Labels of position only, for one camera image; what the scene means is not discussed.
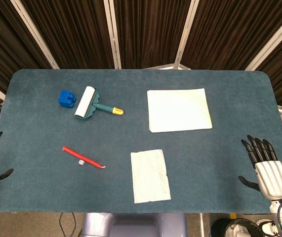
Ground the white paper sheet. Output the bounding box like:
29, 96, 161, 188
147, 87, 213, 134

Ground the black floor cable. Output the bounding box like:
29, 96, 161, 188
58, 212, 79, 237

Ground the teal lint roller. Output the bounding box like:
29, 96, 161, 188
74, 85, 125, 121

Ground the teal blue table mat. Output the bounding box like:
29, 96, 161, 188
0, 68, 280, 214

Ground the dark brown curtain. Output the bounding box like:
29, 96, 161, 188
0, 0, 282, 111

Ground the white marbled cloth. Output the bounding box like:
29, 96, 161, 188
130, 149, 172, 204

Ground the white partition frame post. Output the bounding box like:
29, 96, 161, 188
103, 0, 122, 70
244, 9, 282, 72
173, 0, 200, 70
9, 0, 60, 70

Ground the red sausage stick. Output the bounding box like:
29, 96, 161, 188
62, 146, 107, 169

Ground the blue toy building block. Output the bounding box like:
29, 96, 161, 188
57, 90, 77, 109

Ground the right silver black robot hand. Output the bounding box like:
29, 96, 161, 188
238, 134, 282, 201

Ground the lavender robot torso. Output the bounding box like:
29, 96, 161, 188
81, 212, 188, 237

